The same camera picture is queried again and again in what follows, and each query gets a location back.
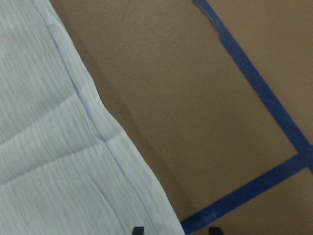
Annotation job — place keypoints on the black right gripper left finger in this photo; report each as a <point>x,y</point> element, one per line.
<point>138,231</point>

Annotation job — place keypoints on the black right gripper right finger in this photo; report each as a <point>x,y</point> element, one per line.
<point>215,231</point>

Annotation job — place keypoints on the light blue button shirt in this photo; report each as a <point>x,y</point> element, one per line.
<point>67,167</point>

